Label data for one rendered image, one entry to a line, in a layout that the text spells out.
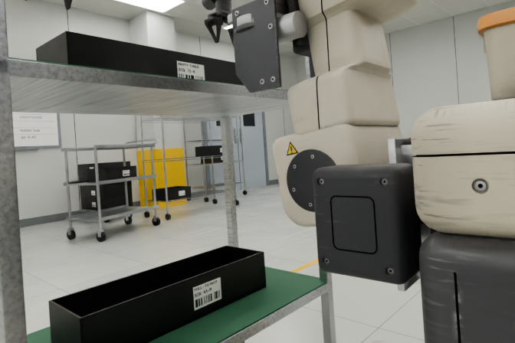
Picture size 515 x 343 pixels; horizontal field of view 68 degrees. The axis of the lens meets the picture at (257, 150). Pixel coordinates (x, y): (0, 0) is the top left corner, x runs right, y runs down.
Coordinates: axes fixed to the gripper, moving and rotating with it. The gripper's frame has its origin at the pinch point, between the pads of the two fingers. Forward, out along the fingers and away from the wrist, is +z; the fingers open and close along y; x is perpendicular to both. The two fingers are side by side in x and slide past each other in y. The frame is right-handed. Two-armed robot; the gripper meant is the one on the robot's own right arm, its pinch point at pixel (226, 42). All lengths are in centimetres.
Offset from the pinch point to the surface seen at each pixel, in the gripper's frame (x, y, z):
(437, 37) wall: -115, -681, -157
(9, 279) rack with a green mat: 24, 74, 55
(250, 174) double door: -448, -501, 80
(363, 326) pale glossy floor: 14, -58, 115
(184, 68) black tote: 8.6, 25.7, 13.7
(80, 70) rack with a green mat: 25, 62, 22
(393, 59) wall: -201, -683, -135
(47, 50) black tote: -1, 57, 11
